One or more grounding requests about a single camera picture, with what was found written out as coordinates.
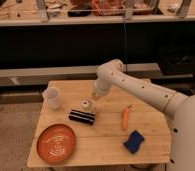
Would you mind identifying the wooden table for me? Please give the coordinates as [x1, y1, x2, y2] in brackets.
[35, 80, 171, 167]

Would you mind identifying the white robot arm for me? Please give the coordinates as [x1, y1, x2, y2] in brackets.
[93, 59, 195, 171]

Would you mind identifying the orange carrot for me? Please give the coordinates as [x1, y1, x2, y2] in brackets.
[122, 105, 132, 130]

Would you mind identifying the blue sponge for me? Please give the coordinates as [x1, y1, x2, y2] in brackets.
[123, 130, 145, 153]

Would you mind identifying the long background shelf bench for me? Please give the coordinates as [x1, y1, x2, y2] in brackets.
[0, 63, 161, 87]

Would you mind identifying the orange round plate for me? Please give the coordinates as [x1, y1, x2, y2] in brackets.
[36, 124, 76, 164]

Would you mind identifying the white plastic cup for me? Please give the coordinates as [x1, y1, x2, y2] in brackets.
[42, 87, 61, 110]

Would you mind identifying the black striped block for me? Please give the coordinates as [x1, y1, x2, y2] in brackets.
[69, 110, 95, 125]

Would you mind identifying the white plastic bottle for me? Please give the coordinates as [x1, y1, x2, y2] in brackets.
[81, 99, 95, 112]

